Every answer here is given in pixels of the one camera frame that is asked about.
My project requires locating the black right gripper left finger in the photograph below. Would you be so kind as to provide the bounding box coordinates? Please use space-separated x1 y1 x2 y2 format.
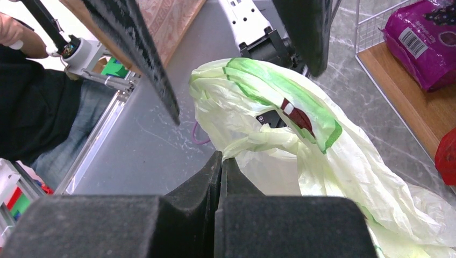
1 151 222 257

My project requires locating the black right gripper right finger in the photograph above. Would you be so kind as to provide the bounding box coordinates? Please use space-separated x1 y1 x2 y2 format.
215 159 376 257

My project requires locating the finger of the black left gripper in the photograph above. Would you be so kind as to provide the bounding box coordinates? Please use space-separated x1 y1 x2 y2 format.
83 0 180 126

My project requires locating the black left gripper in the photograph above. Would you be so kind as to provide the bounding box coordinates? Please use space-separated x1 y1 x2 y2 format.
239 0 333 77

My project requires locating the green avocado plastic bag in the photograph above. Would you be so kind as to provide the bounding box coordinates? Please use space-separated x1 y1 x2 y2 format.
189 58 455 257

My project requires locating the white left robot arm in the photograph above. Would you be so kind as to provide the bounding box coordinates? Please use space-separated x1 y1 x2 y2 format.
83 1 338 125

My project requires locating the purple grape snack bag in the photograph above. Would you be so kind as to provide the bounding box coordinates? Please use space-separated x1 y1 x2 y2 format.
381 1 455 92

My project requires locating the red snack bag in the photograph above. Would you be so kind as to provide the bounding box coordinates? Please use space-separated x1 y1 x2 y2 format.
434 128 455 186

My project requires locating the seated person in background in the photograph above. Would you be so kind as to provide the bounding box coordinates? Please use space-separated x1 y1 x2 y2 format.
1 13 115 190

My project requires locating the aluminium frame rail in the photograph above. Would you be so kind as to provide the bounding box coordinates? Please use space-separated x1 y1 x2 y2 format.
54 69 141 195

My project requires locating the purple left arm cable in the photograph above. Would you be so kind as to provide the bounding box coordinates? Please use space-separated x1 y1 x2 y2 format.
192 121 211 146

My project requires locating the white wire shelf rack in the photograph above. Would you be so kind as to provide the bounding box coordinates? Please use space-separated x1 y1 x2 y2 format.
354 1 455 165

